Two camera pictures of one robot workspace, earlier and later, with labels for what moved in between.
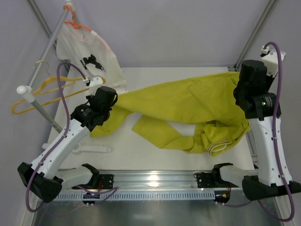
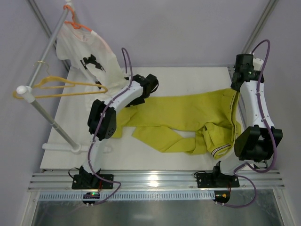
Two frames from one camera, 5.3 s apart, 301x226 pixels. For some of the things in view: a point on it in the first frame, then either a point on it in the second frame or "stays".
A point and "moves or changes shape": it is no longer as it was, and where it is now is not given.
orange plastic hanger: (75, 25) stays
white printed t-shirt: (90, 51) stays
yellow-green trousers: (209, 101) moves or changes shape
